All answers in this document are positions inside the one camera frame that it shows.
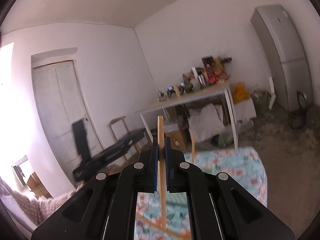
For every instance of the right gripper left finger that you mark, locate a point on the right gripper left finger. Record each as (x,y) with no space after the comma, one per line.
(105,207)

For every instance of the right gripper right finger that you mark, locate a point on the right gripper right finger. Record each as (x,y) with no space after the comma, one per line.
(219,207)

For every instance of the wooden chopstick front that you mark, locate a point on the wooden chopstick front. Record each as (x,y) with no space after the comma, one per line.
(161,170)

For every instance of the floral blue tablecloth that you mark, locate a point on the floral blue tablecloth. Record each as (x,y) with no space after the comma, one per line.
(244,165)

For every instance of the wooden chair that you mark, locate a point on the wooden chair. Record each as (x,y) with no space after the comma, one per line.
(120,127)

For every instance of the white door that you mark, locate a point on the white door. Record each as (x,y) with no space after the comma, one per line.
(59,104)

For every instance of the cardboard box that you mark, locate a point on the cardboard box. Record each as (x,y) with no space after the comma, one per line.
(179,138)

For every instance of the white plastic bag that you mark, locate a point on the white plastic bag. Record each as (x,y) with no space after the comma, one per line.
(206,122)

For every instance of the white side table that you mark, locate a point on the white side table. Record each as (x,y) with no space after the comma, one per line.
(208,92)

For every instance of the grey refrigerator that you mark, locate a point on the grey refrigerator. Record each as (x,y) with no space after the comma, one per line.
(285,54)

